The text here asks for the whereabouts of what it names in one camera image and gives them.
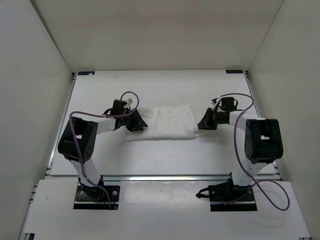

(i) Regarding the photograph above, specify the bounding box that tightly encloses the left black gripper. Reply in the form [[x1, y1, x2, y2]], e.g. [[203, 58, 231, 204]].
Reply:
[[121, 107, 148, 132]]

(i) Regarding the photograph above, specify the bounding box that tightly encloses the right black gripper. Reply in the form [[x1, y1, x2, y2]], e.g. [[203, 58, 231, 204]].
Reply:
[[195, 107, 225, 131]]

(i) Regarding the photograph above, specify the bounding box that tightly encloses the white pleated skirt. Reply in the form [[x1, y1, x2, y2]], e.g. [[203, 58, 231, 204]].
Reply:
[[126, 104, 206, 141]]

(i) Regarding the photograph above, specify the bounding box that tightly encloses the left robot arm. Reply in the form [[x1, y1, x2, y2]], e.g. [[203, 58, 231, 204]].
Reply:
[[58, 99, 148, 199]]

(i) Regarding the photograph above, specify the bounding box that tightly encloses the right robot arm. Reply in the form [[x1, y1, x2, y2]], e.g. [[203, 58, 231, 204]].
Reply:
[[197, 96, 284, 200]]

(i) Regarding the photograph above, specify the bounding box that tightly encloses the right blue corner label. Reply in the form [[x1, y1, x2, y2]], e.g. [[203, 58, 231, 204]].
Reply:
[[225, 69, 243, 74]]

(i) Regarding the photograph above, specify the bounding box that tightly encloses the blue corner label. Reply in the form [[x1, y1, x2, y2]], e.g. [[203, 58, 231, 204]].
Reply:
[[225, 69, 243, 74], [77, 71, 95, 76]]

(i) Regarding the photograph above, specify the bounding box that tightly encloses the left blue corner label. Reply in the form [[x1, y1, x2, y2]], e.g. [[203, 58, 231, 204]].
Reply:
[[77, 71, 95, 76]]

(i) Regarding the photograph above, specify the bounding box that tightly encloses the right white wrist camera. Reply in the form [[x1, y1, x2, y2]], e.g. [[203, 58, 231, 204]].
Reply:
[[212, 97, 221, 110]]

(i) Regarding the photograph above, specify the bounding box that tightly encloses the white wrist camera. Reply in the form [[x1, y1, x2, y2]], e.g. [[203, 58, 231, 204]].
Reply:
[[212, 97, 221, 110], [126, 98, 133, 108]]

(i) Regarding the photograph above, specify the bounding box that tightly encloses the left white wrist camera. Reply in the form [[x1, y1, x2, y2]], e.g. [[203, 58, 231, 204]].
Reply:
[[126, 98, 133, 108]]

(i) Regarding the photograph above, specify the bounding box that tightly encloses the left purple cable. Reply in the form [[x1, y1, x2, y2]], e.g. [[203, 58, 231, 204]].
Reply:
[[69, 91, 140, 187]]

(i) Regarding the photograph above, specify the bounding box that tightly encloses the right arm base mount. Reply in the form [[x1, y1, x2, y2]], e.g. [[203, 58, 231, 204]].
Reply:
[[195, 179, 258, 212]]

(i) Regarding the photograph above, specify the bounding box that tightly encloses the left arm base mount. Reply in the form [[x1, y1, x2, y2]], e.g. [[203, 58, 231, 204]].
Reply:
[[73, 184, 121, 211]]

